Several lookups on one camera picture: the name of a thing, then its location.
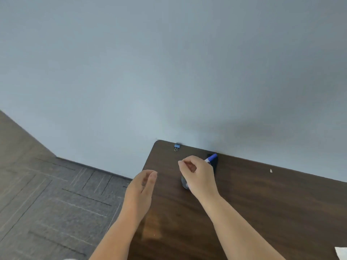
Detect person's right hand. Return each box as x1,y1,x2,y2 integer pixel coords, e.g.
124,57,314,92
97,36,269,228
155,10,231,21
178,155,221,201

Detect person's left hand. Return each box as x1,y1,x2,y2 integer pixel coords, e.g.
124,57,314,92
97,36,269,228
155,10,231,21
122,170,158,218

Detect person's right forearm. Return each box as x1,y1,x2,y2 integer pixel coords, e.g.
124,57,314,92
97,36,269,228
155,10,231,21
200,194,287,260

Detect person's left forearm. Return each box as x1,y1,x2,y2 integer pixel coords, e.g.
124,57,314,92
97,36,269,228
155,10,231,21
89,211,145,260

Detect white paper sheet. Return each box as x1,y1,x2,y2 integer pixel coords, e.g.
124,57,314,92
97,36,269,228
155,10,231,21
334,246,347,260

